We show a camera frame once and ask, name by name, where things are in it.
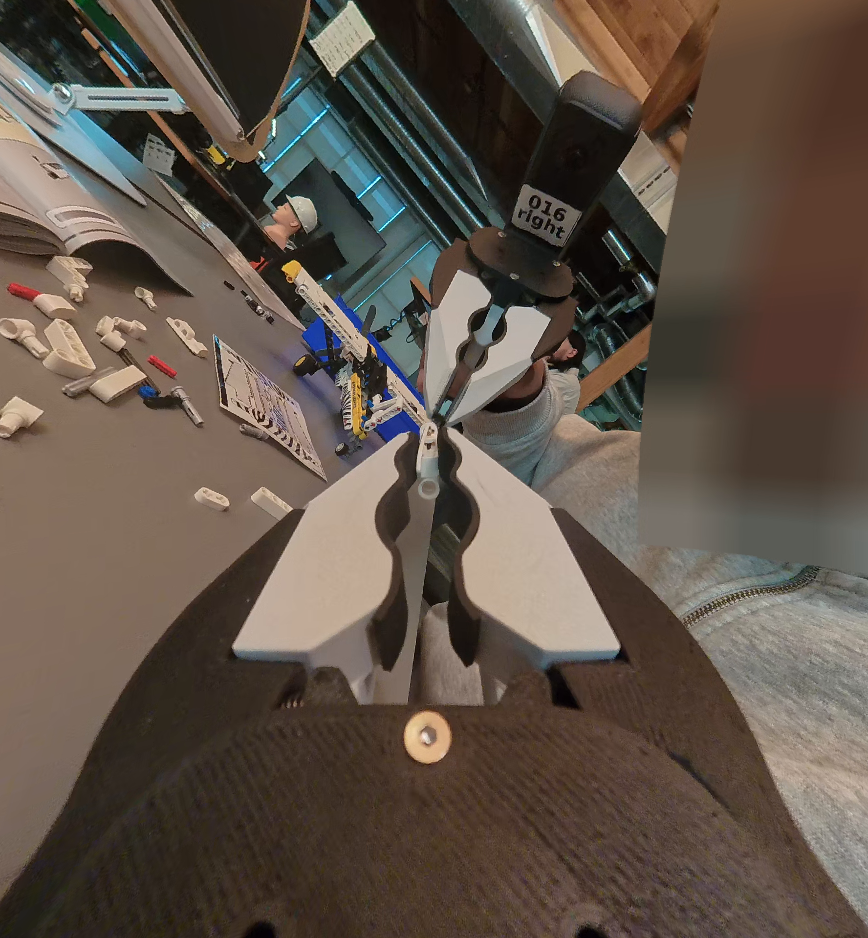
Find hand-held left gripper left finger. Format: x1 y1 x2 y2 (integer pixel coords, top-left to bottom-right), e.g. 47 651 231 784
232 431 417 701

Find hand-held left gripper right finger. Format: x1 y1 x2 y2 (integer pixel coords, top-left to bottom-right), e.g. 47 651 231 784
443 429 622 699

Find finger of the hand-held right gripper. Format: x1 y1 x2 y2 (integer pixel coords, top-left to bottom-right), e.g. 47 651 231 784
443 304 554 427
421 268 495 426

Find white lego connector assembly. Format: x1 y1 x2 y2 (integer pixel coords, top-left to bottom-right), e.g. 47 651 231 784
415 420 444 501

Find lego instruction booklet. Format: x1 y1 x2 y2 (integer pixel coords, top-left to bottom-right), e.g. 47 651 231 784
0 51 195 296

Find lego airplane model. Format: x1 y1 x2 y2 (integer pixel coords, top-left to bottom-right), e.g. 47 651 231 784
282 260 436 460

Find white lego panel piece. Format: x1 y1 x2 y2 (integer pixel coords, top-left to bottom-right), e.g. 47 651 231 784
166 317 209 358

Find thick white lego beam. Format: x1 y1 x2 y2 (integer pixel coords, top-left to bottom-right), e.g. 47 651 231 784
89 365 148 404

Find white lego pin connector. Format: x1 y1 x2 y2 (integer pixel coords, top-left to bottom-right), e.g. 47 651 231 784
0 396 45 439

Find white angled lego beam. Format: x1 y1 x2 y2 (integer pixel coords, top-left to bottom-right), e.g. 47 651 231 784
45 255 92 290

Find silver metal pipes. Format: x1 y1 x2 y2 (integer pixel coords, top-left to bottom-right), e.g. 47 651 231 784
573 227 658 433

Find blue plastic bin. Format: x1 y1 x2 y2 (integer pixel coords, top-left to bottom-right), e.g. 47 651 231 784
302 293 424 441

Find zebra sticker sheet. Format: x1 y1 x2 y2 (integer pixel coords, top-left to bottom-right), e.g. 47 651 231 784
213 335 328 482

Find mannequin head with hard hat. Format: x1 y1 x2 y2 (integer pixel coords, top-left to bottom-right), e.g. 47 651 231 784
261 194 319 254

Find printed paper sheet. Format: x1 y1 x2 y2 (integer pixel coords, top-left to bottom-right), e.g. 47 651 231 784
157 176 306 331

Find grey zip sweatshirt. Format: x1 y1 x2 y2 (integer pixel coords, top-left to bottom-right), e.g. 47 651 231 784
419 366 868 938

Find white hanging paper sign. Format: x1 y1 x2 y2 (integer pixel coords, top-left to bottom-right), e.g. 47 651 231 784
309 0 375 78

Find large black monitor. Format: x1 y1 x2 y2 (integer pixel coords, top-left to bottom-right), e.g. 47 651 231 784
104 0 312 164

